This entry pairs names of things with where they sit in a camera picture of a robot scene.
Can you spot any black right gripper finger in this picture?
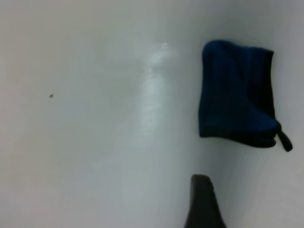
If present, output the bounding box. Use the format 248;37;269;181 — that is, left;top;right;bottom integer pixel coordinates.
184;174;227;228

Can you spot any blue and black cloth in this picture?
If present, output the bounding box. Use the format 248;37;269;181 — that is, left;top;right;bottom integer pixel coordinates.
198;39;293;152

